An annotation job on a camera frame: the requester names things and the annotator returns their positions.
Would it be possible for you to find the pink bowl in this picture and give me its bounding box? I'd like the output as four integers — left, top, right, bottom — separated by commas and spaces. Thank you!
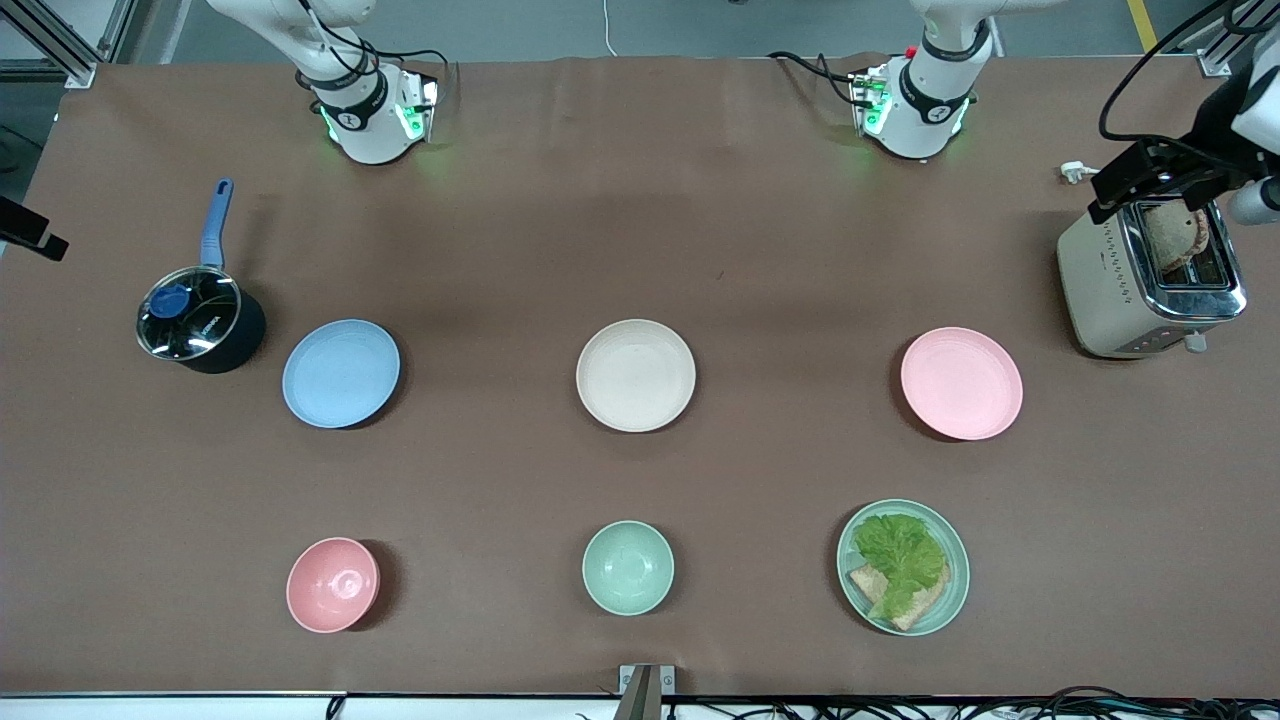
286, 537, 381, 634

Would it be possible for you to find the black cable bundle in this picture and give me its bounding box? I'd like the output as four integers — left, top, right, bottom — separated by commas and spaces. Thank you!
660, 685, 1280, 720

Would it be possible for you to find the toast slice in toaster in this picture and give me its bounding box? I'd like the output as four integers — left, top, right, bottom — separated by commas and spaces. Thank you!
1143, 203, 1211, 273

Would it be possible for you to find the blue plate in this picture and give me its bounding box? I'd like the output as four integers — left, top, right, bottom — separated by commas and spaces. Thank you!
282, 319, 401, 429

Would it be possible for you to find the dark pot with blue handle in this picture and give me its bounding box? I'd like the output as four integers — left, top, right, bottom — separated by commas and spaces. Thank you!
137, 178, 267, 375

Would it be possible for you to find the green lettuce leaf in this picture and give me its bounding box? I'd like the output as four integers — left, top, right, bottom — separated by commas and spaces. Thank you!
852, 513, 948, 621

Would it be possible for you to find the green plate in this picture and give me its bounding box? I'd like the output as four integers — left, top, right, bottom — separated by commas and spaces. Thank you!
837, 499, 971, 637

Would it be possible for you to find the beige chrome toaster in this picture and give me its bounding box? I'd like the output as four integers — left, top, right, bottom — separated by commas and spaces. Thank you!
1057, 195, 1248, 359

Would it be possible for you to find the aluminium frame profile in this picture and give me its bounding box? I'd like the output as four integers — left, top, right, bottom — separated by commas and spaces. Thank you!
0, 0, 136, 89
1180, 0, 1280, 79

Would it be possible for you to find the glass lid with blue knob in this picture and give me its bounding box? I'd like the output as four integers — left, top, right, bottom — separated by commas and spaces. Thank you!
137, 265, 243, 361

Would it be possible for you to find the green bowl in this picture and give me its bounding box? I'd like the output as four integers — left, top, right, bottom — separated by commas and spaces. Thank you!
582, 520, 675, 616

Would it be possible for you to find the black base cable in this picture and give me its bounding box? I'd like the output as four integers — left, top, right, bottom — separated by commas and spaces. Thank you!
767, 50, 869, 107
355, 38, 453, 113

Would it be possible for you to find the grey metal camera bracket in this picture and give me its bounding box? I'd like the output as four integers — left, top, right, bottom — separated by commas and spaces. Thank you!
618, 664, 677, 720

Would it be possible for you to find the beige plate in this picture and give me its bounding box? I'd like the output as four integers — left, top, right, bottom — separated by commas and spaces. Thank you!
576, 319, 697, 433

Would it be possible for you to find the brown bread slice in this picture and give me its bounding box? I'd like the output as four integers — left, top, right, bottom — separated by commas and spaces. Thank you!
848, 562, 951, 632

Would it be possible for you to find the pink plate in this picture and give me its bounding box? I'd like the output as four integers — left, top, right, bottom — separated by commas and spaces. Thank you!
900, 327, 1024, 441

